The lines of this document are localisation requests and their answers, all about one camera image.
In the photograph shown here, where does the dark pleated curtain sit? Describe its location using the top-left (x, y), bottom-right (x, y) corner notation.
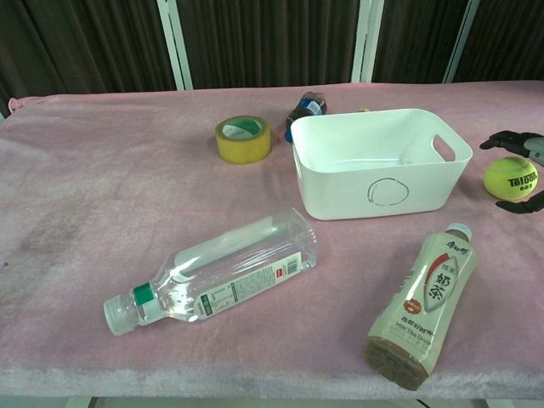
top-left (0, 0), bottom-right (544, 118)

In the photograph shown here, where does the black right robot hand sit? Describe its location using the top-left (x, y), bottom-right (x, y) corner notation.
top-left (479, 129), bottom-right (544, 216)

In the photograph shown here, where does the yellow tennis ball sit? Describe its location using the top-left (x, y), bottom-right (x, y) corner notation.
top-left (483, 156), bottom-right (540, 201)

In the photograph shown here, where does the clear plastic water bottle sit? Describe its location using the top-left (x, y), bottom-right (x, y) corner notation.
top-left (103, 207), bottom-right (319, 337)

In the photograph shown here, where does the white plastic basket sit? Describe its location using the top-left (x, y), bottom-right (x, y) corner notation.
top-left (289, 108), bottom-right (474, 221)

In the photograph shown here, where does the white frame post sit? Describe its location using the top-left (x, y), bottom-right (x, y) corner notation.
top-left (442, 0), bottom-right (481, 84)
top-left (350, 0), bottom-right (386, 84)
top-left (156, 0), bottom-right (195, 91)

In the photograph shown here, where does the dark cola bottle blue label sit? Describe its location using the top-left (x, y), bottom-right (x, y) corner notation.
top-left (283, 91), bottom-right (330, 144)

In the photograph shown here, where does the pink fleece table cloth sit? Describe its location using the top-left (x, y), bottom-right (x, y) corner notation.
top-left (0, 80), bottom-right (544, 400)

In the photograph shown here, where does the yellow packing tape roll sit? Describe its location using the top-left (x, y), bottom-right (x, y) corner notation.
top-left (214, 116), bottom-right (272, 165)

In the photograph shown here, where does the beige milk tea bottle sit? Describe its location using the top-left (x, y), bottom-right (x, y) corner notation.
top-left (361, 223), bottom-right (479, 391)

